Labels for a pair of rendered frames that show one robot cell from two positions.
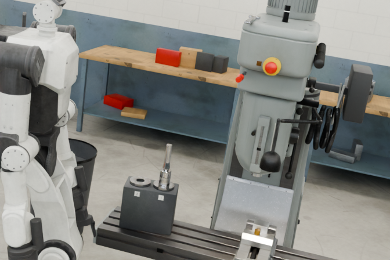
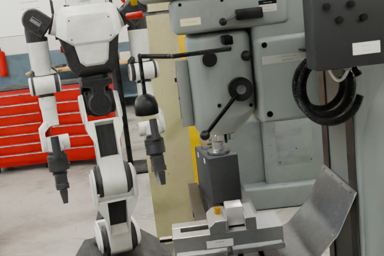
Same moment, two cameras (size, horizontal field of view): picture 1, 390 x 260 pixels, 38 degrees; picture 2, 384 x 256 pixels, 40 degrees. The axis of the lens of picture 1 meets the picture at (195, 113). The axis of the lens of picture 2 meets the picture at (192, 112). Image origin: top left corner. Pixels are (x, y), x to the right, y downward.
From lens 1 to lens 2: 2.45 m
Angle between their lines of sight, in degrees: 73
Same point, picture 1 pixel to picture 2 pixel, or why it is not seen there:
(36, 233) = (51, 146)
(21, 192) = (44, 114)
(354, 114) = (310, 55)
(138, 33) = not seen: outside the picture
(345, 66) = not seen: outside the picture
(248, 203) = (322, 202)
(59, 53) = (62, 14)
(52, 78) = (59, 32)
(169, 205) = (208, 170)
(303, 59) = not seen: outside the picture
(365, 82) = (308, 1)
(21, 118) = (32, 59)
